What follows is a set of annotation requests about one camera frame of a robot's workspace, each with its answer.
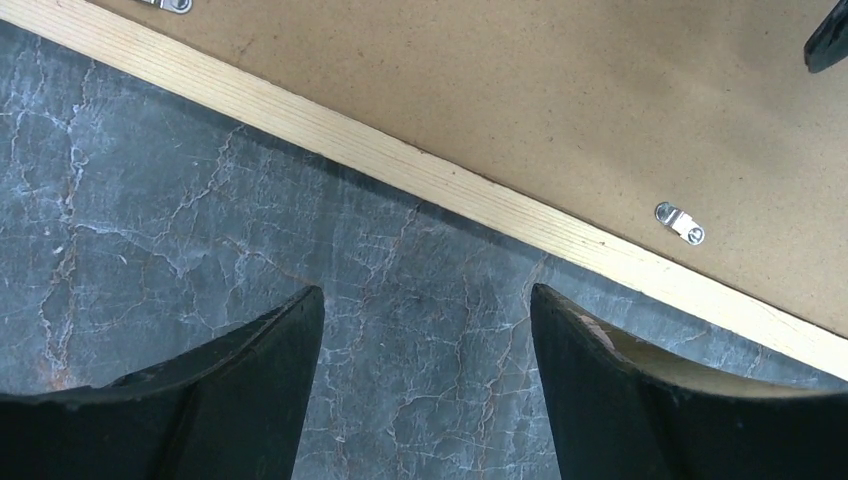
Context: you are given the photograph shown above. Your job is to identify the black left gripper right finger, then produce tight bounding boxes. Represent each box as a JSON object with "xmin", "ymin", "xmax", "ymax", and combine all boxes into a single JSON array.
[{"xmin": 530, "ymin": 284, "xmax": 847, "ymax": 479}]

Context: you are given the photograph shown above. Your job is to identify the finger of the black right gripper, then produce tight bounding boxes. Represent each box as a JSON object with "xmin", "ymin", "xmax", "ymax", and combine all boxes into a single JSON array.
[{"xmin": 803, "ymin": 0, "xmax": 847, "ymax": 74}]

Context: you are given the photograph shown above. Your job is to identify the golden wooden picture frame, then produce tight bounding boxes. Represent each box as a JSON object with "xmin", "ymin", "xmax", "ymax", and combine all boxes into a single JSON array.
[{"xmin": 1, "ymin": 1, "xmax": 847, "ymax": 378}]

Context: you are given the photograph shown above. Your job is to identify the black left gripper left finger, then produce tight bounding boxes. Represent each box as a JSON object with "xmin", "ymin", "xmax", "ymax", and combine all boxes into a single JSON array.
[{"xmin": 1, "ymin": 286, "xmax": 325, "ymax": 479}]

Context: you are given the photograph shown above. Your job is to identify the silver metal turn clip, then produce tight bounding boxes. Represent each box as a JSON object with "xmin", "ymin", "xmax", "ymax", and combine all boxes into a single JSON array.
[{"xmin": 654, "ymin": 202, "xmax": 705, "ymax": 246}]

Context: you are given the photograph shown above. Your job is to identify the brown fibreboard backing board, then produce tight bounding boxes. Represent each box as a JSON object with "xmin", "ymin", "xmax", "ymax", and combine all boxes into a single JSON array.
[{"xmin": 107, "ymin": 0, "xmax": 847, "ymax": 333}]

